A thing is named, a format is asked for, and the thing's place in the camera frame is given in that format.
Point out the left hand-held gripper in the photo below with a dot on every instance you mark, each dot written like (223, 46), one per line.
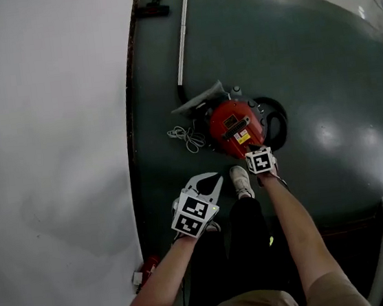
(191, 218)

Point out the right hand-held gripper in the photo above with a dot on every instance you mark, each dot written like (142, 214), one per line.
(260, 161)

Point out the red vacuum cleaner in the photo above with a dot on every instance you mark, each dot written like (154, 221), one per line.
(233, 126)

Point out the person's left forearm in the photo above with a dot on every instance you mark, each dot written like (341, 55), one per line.
(159, 284)

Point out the person's right forearm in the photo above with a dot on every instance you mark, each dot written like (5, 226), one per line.
(295, 226)

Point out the silver metal vacuum tube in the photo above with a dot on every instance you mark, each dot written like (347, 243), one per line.
(182, 35)

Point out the person's white right shoe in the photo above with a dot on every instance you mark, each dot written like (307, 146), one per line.
(241, 180)

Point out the person's black trousers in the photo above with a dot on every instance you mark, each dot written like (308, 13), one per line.
(248, 252)

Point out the red canister with white tag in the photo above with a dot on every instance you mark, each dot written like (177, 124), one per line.
(148, 270)

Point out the black floor brush head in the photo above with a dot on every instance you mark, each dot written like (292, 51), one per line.
(153, 9)

